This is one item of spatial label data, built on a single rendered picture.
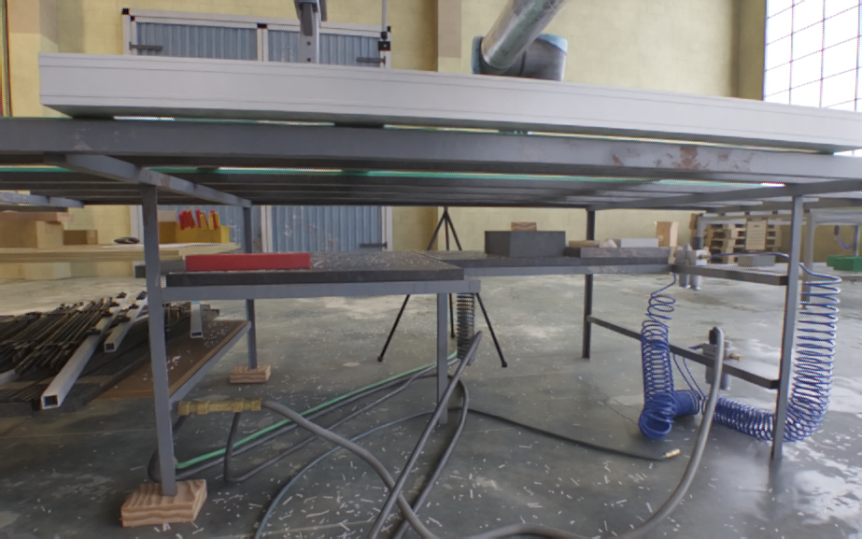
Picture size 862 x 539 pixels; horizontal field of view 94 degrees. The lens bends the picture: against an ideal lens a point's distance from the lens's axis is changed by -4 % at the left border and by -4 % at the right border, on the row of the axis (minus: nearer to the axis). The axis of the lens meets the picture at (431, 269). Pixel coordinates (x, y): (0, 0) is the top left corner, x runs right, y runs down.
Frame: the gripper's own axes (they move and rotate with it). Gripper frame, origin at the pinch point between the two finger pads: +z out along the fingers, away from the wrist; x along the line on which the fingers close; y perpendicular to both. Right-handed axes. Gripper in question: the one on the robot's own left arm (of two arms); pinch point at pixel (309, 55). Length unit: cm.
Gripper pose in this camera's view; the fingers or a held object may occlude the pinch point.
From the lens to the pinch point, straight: 73.9
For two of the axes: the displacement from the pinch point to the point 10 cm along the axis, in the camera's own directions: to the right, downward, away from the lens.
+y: 9.8, -0.2, 1.9
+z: 0.0, 10.0, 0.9
